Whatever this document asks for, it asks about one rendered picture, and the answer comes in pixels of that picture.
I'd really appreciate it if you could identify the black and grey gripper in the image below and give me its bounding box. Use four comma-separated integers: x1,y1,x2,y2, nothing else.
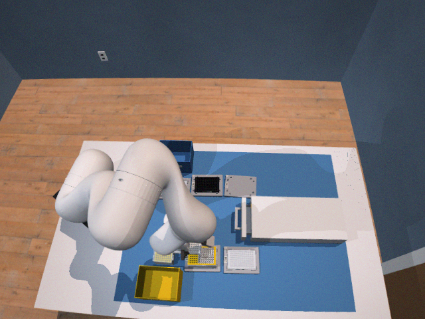
177,242,190,260

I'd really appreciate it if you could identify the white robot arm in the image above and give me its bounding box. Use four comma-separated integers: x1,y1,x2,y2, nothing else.
55,138,216,255

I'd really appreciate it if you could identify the blue waste bin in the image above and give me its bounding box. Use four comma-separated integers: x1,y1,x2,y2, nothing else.
160,140,194,173

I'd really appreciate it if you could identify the blue bench mat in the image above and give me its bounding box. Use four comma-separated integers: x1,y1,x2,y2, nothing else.
114,151,356,312

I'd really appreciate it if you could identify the yellow open-top bin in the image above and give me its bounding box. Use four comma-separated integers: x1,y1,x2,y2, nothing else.
134,265,183,302

